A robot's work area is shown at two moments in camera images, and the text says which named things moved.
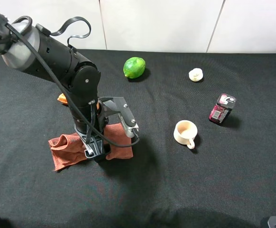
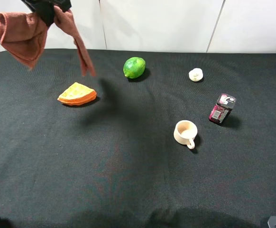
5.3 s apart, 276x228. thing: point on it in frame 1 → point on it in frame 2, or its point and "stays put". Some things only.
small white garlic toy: (196, 74) stays put
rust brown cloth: (69, 149) → (26, 37)
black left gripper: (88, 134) → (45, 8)
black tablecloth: (214, 150) stays put
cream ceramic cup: (185, 132) stays put
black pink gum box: (220, 112) stays put
